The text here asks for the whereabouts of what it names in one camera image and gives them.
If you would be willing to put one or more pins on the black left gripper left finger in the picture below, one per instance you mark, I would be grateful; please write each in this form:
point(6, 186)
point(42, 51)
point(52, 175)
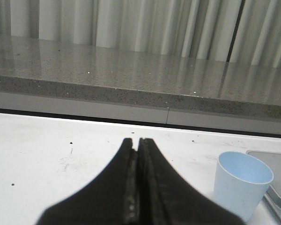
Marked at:
point(109, 199)

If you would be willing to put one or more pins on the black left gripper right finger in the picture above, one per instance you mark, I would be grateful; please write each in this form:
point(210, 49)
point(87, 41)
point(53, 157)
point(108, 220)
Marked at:
point(167, 199)

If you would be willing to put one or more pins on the grey stone counter ledge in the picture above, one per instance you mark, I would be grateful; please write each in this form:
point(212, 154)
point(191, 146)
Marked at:
point(45, 76)

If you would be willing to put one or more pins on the light blue plastic cup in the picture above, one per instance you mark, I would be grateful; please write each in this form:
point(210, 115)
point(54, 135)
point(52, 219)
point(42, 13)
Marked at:
point(240, 183)

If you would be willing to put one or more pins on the silver electronic kitchen scale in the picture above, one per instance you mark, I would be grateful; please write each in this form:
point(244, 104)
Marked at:
point(273, 194)

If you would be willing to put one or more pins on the white pleated curtain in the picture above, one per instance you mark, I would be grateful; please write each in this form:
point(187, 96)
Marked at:
point(242, 31)

